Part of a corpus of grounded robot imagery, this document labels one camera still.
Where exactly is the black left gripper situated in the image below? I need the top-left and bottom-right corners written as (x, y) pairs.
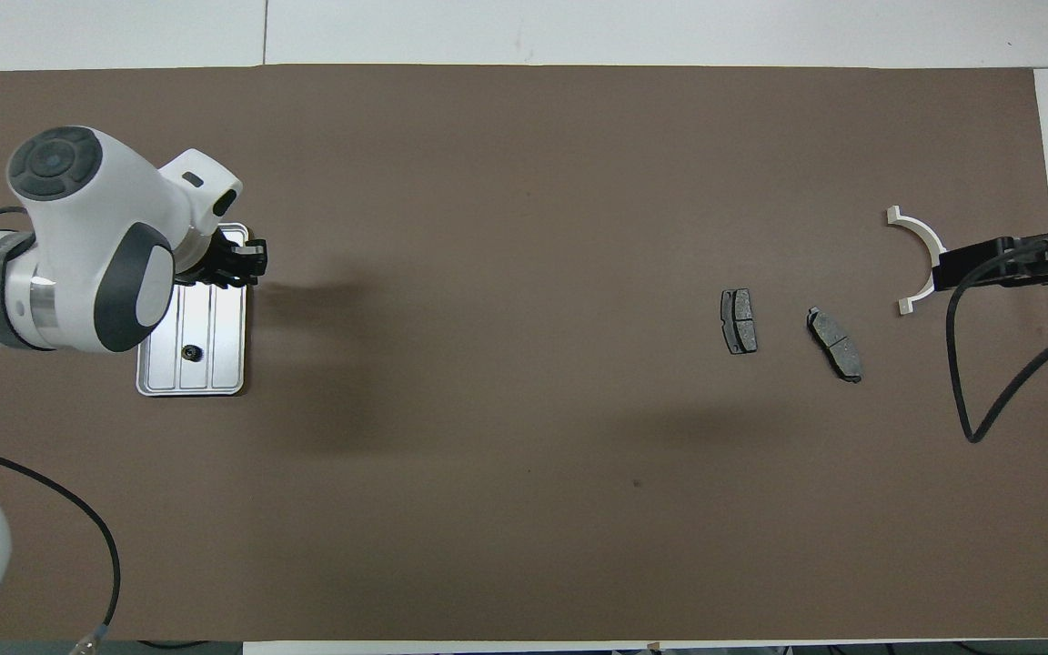
top-left (180, 229), bottom-right (268, 288)

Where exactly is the silver metal tray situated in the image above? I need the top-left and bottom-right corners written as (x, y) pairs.
top-left (136, 224), bottom-right (250, 398)

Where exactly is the dark grey curved brake pad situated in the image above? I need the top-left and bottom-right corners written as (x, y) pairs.
top-left (806, 307), bottom-right (864, 384)

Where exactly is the dark grey rectangular brake pad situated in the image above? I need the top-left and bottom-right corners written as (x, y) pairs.
top-left (720, 288), bottom-right (759, 356)

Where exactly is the brown table mat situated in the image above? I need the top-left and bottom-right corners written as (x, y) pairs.
top-left (0, 64), bottom-right (1048, 642)

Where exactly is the white curved plastic bracket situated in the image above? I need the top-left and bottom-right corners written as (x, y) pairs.
top-left (886, 207), bottom-right (954, 317)

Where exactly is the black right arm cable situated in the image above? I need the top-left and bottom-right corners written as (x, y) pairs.
top-left (945, 238), bottom-right (1048, 444)

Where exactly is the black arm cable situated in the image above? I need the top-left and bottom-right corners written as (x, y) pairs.
top-left (0, 437), bottom-right (122, 655)
top-left (945, 238), bottom-right (1048, 444)

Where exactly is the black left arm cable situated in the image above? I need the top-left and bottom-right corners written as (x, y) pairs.
top-left (0, 437), bottom-right (122, 655)

